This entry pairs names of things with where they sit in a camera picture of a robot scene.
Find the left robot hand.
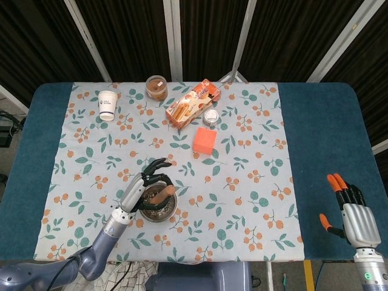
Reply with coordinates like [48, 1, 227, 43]
[120, 157, 175, 213]

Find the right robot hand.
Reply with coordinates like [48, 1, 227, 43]
[319, 173, 382, 249]

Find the wooden stick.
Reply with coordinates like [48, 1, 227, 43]
[150, 185, 175, 206]

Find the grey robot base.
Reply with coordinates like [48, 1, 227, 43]
[145, 262, 252, 291]

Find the steel bowl with granules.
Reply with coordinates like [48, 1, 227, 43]
[138, 185, 178, 223]

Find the white checkered cloth bag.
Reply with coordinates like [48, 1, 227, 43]
[93, 262, 159, 291]

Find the orange cube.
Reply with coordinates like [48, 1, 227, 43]
[192, 127, 218, 155]

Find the white paper cup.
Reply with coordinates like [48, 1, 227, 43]
[97, 90, 118, 121]

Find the white table leg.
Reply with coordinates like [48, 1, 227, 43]
[266, 262, 274, 291]

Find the orange biscuit box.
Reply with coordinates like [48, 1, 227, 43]
[165, 78, 222, 130]

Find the blue table cover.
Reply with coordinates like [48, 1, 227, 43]
[0, 82, 388, 262]

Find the clear plastic snack jar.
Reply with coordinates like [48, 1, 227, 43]
[145, 75, 169, 101]

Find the small round clear tin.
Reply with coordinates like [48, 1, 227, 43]
[202, 109, 219, 127]

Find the floral fruit print tablecloth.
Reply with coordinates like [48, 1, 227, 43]
[32, 81, 306, 263]

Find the black power box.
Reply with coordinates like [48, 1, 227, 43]
[0, 124, 13, 147]

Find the white partition post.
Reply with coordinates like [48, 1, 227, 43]
[371, 141, 388, 156]
[306, 0, 374, 83]
[162, 0, 183, 81]
[0, 84, 30, 112]
[218, 0, 259, 83]
[63, 0, 113, 82]

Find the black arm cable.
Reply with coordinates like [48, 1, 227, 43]
[45, 255, 81, 291]

